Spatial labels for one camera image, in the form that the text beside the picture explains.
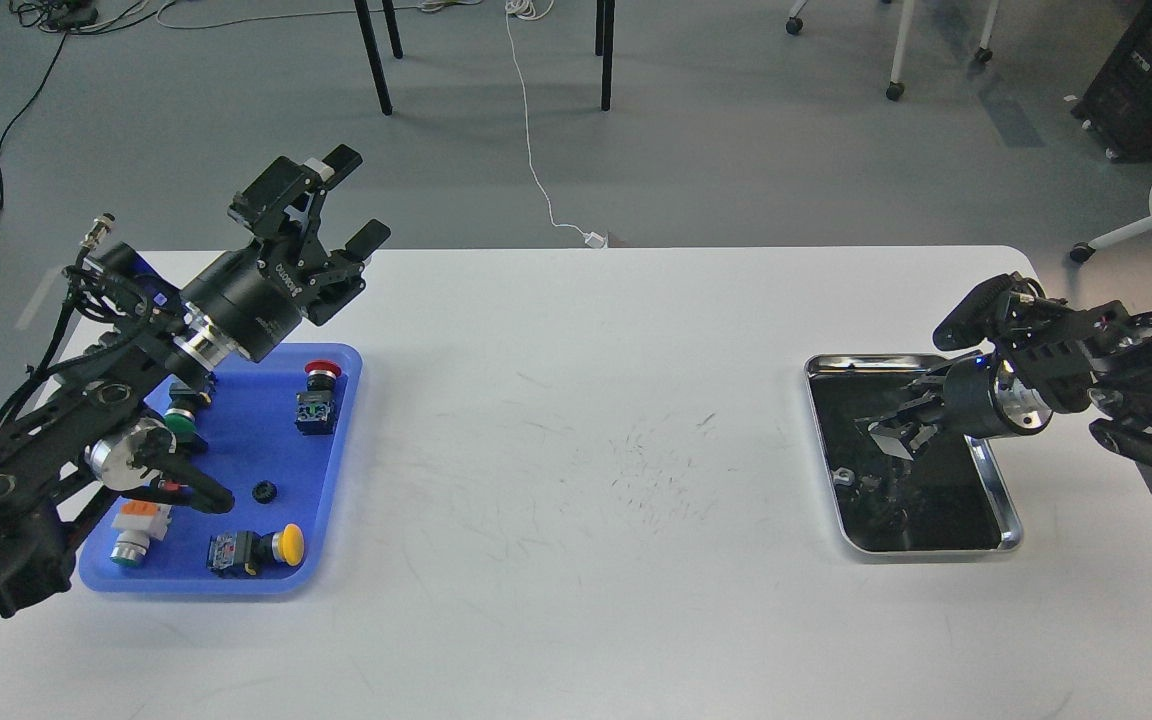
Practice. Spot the red push button switch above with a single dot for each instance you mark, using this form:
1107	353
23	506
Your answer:
316	406

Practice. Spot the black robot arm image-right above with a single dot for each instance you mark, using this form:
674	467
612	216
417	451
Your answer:
1022	358

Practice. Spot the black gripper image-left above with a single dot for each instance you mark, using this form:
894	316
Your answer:
283	206

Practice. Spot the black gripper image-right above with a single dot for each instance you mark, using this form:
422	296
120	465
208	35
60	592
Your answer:
903	413

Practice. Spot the yellow push button switch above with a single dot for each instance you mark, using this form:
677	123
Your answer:
247	553

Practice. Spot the white office chair base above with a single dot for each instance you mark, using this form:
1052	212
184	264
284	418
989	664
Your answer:
895	89

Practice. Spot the black equipment case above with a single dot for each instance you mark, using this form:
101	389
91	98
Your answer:
1117	107

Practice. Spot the blue plastic tray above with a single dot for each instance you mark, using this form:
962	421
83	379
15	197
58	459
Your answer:
252	437

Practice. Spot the silver metal tray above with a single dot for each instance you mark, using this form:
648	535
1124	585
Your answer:
951	504

